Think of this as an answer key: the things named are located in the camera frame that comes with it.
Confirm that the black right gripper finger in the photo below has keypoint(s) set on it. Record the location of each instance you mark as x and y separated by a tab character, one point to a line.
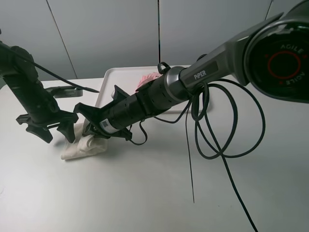
93	135
87	128

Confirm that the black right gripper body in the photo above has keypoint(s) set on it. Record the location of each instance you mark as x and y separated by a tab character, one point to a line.
114	118

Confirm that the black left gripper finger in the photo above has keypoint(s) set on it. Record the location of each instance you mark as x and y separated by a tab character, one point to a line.
67	129
41	133

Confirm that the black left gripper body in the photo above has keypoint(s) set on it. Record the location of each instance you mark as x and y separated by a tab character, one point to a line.
41	107

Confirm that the cream white towel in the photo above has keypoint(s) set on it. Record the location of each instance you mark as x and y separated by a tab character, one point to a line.
83	146

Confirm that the pink towel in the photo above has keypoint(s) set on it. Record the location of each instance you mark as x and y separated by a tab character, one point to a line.
148	78

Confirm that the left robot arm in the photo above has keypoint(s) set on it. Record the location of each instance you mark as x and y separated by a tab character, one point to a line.
16	63

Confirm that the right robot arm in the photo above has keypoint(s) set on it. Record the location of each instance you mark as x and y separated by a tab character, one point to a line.
273	56

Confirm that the white rectangular plastic tray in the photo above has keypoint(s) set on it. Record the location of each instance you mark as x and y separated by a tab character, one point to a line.
127	78

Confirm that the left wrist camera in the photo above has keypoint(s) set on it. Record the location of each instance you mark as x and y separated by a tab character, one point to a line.
65	92

